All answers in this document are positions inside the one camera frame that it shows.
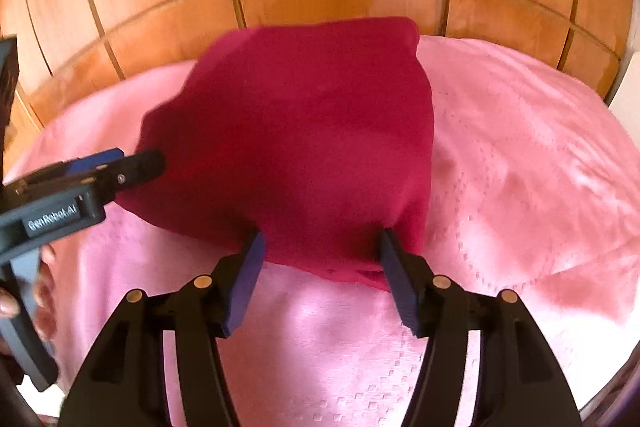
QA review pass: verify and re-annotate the crimson red small garment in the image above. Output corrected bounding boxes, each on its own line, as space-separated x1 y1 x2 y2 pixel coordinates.
117 17 435 289

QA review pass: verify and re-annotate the person's left hand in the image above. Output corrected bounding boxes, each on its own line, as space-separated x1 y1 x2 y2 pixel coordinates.
0 243 59 358

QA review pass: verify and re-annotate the pink bed cover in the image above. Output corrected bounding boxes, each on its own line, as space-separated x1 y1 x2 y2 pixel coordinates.
9 36 639 426

